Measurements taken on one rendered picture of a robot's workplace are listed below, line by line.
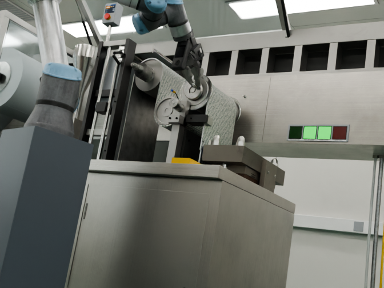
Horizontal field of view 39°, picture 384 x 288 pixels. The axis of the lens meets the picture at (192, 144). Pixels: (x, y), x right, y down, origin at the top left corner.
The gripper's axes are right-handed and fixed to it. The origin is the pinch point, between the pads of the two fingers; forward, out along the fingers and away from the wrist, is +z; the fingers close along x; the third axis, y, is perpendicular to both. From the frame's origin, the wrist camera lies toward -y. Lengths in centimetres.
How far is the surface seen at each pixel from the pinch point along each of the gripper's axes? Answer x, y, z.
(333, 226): 22, 156, 215
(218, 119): -4.6, 2.0, 16.6
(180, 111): 4.4, -8.0, 6.7
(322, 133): -39, 17, 33
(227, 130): -4.6, 6.2, 24.4
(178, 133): 3.5, -14.8, 12.4
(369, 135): -57, 17, 34
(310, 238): 41, 151, 225
